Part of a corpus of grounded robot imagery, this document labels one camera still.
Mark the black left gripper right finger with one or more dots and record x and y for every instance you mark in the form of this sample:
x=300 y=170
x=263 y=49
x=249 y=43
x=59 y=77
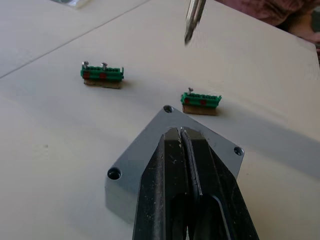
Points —
x=215 y=190

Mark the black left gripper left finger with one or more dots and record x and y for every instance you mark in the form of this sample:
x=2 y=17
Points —
x=157 y=190

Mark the grey box lid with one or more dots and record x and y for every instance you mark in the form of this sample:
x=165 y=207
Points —
x=150 y=152

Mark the silver screwdriver bit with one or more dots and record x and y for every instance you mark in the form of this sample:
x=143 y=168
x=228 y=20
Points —
x=193 y=18

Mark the green screw holder block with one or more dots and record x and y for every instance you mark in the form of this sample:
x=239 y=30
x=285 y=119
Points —
x=102 y=72
x=201 y=99

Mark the silver screw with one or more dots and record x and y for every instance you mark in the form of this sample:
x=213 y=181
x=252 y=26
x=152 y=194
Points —
x=190 y=91
x=85 y=64
x=103 y=66

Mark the brown cardboard pad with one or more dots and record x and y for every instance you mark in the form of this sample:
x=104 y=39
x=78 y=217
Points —
x=200 y=110

